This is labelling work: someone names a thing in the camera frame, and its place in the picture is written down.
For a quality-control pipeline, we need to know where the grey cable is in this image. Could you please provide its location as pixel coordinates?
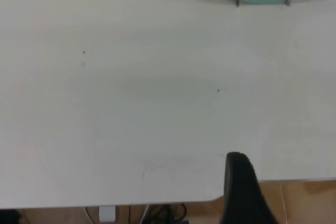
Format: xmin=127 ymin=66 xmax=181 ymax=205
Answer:
xmin=139 ymin=204 xmax=150 ymax=224

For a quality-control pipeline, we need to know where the black cable bundle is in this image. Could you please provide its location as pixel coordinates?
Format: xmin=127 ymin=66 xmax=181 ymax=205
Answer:
xmin=151 ymin=204 xmax=189 ymax=224

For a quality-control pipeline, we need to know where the white power adapter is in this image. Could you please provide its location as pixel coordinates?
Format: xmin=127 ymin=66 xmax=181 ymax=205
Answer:
xmin=99 ymin=205 xmax=117 ymax=222

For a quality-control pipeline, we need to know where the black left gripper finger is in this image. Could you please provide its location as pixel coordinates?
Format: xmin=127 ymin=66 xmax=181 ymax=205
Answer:
xmin=219 ymin=151 xmax=280 ymax=224

